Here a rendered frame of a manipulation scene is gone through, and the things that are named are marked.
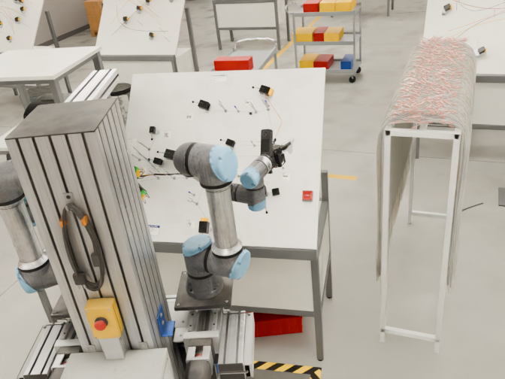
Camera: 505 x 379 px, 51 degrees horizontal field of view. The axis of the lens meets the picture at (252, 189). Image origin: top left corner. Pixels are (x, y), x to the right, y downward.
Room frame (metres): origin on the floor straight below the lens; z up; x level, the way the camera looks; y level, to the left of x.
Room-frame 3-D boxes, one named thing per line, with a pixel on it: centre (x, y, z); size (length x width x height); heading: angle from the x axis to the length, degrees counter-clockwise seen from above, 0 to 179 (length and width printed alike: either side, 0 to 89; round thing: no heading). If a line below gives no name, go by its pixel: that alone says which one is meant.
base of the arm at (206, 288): (1.67, 0.24, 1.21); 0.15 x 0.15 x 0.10
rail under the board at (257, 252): (2.39, 0.27, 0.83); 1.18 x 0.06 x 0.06; 74
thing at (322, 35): (7.43, -1.24, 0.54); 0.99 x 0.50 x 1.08; 67
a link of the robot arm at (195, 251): (1.66, 0.23, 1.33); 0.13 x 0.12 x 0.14; 59
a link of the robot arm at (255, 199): (1.84, 0.00, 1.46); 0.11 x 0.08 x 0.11; 59
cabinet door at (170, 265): (2.49, 0.53, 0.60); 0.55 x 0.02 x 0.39; 74
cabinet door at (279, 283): (2.33, 0.00, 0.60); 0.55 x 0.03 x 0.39; 74
